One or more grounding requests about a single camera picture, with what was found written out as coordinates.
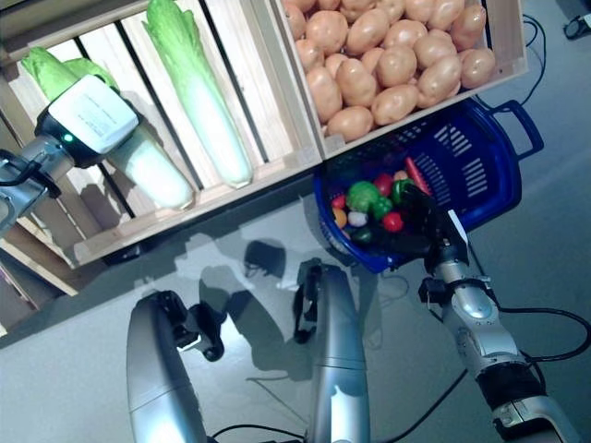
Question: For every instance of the silver robot leg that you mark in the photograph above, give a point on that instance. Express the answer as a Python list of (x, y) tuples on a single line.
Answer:
[(339, 346), (157, 378)]

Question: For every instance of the red chili pepper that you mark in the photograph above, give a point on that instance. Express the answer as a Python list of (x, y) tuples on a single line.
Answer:
[(418, 177)]

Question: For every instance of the dark green vegetable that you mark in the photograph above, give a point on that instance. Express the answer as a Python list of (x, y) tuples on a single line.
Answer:
[(361, 235)]

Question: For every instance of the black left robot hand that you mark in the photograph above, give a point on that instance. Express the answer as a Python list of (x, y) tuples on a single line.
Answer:
[(92, 115)]

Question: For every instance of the wooden display shelf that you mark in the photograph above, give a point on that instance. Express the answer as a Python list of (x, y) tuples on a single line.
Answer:
[(41, 277)]

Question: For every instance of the silver right robot leg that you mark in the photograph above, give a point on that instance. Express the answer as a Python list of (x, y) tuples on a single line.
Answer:
[(339, 346)]

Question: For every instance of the red tomato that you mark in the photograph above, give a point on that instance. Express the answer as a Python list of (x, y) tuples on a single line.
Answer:
[(383, 183)]

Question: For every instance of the black power adapter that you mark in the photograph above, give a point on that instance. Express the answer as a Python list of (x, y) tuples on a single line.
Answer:
[(265, 256)]

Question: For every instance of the small red vegetable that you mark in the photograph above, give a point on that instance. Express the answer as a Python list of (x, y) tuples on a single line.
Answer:
[(338, 201)]

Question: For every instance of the blue plastic shopping basket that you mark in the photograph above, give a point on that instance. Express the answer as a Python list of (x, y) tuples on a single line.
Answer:
[(503, 152)]

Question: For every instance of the small orange fruit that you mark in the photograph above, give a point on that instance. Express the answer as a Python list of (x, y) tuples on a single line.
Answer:
[(340, 218)]

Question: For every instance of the silver left robot leg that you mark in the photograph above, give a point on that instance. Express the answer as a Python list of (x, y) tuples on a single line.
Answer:
[(157, 378)]

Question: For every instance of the napa cabbage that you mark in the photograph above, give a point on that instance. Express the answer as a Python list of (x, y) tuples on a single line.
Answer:
[(157, 180), (203, 101)]

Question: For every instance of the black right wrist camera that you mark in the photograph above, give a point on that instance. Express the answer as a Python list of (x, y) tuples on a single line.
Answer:
[(429, 290)]

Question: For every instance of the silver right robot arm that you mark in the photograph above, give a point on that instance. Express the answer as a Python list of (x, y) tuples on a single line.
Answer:
[(480, 314)]

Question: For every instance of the small green cabbage head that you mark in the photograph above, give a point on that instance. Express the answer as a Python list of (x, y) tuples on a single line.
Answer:
[(362, 194)]

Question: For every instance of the wooden potato crate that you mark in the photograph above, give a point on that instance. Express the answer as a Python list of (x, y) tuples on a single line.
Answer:
[(508, 46)]

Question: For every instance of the tan potato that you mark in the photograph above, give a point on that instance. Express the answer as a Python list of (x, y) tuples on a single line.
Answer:
[(478, 67), (438, 76), (434, 48), (466, 27), (325, 25), (438, 11), (404, 34), (334, 62), (394, 64), (308, 53), (349, 122), (355, 80), (323, 92), (394, 104), (365, 30), (295, 18)]

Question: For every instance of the white garlic bulb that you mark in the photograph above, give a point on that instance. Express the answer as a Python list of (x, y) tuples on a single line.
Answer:
[(358, 218)]

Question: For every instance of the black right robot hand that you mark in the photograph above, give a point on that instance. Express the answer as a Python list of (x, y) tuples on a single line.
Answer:
[(429, 226)]

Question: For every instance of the wooden slatted cabbage crate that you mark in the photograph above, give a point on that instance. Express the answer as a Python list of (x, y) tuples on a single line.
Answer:
[(277, 69)]

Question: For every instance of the red bell pepper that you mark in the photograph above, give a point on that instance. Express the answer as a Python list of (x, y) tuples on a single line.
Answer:
[(393, 222)]

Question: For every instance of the small yellow onion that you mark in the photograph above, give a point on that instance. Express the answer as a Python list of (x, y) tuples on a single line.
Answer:
[(400, 176)]

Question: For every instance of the green bell pepper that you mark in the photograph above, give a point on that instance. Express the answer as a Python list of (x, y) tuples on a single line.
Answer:
[(382, 208), (402, 191)]

